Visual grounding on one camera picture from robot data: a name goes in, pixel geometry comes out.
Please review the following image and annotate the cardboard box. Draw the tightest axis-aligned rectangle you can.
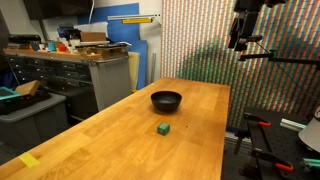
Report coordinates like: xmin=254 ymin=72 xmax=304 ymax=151
xmin=79 ymin=31 xmax=108 ymax=43

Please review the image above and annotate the yellow spirit level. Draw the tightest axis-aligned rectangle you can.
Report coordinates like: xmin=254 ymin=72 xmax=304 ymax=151
xmin=121 ymin=18 xmax=154 ymax=25

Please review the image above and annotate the black drawer cabinet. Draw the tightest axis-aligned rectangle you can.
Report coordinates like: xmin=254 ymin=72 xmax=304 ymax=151
xmin=6 ymin=54 xmax=98 ymax=121

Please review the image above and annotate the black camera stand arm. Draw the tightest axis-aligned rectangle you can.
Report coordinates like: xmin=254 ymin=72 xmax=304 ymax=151
xmin=238 ymin=49 xmax=320 ymax=71

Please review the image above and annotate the grey storage bin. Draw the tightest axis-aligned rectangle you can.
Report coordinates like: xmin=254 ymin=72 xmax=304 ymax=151
xmin=0 ymin=92 xmax=70 ymax=148

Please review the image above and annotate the beige board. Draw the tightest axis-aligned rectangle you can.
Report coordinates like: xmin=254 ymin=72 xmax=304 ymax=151
xmin=128 ymin=51 xmax=141 ymax=91

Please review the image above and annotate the multicoloured patterned backdrop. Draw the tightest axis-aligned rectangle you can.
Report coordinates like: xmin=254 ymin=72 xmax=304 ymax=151
xmin=160 ymin=0 xmax=320 ymax=132

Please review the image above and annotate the teal tray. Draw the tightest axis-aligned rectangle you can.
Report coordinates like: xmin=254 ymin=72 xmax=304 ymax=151
xmin=0 ymin=86 xmax=23 ymax=102

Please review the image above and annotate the black perforated breadboard table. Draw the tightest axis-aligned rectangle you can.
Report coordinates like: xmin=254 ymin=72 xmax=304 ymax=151
xmin=229 ymin=106 xmax=320 ymax=180

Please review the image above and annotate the black wall monitor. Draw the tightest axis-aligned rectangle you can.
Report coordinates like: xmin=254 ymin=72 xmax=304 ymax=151
xmin=22 ymin=0 xmax=96 ymax=20

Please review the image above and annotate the teal small container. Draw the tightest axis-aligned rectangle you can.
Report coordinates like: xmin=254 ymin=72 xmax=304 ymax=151
xmin=46 ymin=41 xmax=57 ymax=52

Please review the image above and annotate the aluminium bar teal edge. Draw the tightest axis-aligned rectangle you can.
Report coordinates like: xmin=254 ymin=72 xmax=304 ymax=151
xmin=279 ymin=118 xmax=307 ymax=132
xmin=301 ymin=158 xmax=320 ymax=170

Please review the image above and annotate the red small container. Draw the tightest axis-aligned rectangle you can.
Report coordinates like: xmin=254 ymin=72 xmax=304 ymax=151
xmin=55 ymin=42 xmax=68 ymax=53

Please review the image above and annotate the black bowl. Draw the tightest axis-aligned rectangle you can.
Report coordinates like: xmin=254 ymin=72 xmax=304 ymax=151
xmin=150 ymin=90 xmax=183 ymax=112

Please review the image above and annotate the blue board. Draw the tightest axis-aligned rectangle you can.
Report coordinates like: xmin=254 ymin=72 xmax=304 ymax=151
xmin=77 ymin=3 xmax=148 ymax=90

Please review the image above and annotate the grey pegboard cabinet side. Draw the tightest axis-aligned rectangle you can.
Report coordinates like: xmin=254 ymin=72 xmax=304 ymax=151
xmin=88 ymin=55 xmax=133 ymax=112

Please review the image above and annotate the wooden block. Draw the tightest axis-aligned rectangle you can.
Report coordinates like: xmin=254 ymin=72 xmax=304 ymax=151
xmin=14 ymin=79 xmax=42 ymax=97

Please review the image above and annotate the white metal rail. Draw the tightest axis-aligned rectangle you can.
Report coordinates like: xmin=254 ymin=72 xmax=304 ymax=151
xmin=107 ymin=13 xmax=162 ymax=22

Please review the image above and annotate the green block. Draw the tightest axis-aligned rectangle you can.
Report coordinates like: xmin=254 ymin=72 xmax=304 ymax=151
xmin=157 ymin=122 xmax=171 ymax=137

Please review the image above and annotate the wooden cabinet counter top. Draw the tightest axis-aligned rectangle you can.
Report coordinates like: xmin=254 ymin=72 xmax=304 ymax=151
xmin=3 ymin=48 xmax=129 ymax=63

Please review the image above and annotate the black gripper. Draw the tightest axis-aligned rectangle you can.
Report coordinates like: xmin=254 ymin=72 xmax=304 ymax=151
xmin=227 ymin=10 xmax=260 ymax=53

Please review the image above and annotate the black foam case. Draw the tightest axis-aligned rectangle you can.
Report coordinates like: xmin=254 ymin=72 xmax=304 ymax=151
xmin=0 ymin=89 xmax=53 ymax=116

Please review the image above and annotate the black clamp orange handle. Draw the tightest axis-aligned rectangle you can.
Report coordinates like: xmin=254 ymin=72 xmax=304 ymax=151
xmin=249 ymin=148 xmax=295 ymax=173
xmin=243 ymin=112 xmax=272 ymax=128

